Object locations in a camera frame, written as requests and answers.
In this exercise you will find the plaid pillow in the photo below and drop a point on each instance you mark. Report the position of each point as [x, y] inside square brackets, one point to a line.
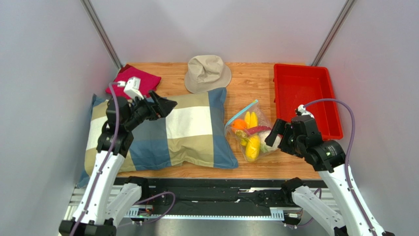
[193, 132]

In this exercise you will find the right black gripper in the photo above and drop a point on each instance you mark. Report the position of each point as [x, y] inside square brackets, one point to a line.
[286, 136]

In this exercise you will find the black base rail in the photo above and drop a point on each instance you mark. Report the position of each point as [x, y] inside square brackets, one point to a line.
[215, 197]

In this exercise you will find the beige bucket hat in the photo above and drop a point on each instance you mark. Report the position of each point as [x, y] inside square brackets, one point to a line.
[205, 73]

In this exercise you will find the fake orange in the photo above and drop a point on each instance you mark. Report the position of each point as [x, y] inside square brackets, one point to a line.
[238, 125]

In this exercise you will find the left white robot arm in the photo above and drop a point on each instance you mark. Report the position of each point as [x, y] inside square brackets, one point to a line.
[96, 215]

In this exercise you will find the fake banana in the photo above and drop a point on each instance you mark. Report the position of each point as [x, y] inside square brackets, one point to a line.
[251, 119]

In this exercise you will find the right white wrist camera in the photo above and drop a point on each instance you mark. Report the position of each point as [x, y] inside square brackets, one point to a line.
[302, 111]

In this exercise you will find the fake red chili pepper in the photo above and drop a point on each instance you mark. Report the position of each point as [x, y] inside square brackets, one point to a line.
[257, 129]

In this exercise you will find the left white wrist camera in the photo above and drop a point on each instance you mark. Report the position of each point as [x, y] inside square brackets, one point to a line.
[131, 88]

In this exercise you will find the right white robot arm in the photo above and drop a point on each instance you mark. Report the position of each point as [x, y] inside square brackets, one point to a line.
[329, 159]

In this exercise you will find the clear zip top bag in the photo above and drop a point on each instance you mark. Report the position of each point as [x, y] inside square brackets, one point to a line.
[241, 136]

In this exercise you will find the red plastic bin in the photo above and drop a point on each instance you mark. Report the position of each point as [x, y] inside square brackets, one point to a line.
[296, 85]

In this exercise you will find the fake white cauliflower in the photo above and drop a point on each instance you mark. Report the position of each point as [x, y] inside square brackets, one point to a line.
[264, 147]

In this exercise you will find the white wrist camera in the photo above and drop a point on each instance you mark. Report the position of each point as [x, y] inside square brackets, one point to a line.
[131, 88]
[302, 111]

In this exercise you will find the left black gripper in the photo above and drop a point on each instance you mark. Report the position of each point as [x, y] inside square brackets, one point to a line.
[162, 107]

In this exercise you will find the magenta folded cloth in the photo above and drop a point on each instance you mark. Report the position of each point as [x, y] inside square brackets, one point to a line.
[144, 82]

